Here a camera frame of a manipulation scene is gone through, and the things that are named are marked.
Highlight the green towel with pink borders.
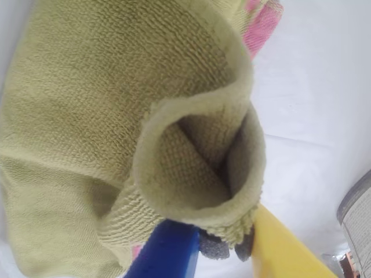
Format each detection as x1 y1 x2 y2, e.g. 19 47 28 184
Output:
0 0 285 278

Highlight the grey printed tin can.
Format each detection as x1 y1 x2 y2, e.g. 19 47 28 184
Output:
336 169 371 278

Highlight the white plastic table cover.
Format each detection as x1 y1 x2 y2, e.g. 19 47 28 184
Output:
0 0 371 278

